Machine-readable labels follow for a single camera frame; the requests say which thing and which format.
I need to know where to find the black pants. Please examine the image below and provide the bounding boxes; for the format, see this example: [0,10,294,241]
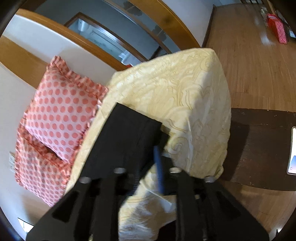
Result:
[80,103,169,194]

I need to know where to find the left pink polka-dot pillow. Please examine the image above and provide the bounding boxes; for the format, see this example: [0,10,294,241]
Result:
[15,119,73,207]

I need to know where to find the pink polka-dot pillow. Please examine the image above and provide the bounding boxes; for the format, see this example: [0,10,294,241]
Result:
[25,56,108,163]
[15,119,73,207]

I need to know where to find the white smartphone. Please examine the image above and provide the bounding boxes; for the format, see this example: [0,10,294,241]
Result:
[287,126,296,176]

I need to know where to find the right pink polka-dot pillow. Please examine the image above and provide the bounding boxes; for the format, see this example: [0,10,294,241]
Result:
[25,56,108,163]

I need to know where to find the cream patterned bed mattress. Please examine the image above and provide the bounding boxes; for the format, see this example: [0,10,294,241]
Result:
[64,48,232,241]

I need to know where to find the red gift bag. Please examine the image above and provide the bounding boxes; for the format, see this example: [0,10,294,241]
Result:
[267,14,287,44]

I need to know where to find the dark wooden bed frame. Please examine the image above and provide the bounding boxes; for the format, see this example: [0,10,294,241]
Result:
[220,108,295,191]

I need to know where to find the white wall socket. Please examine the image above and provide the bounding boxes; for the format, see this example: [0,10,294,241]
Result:
[9,152,15,173]

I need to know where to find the wooden door frame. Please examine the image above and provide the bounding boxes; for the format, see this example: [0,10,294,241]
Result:
[0,0,202,90]

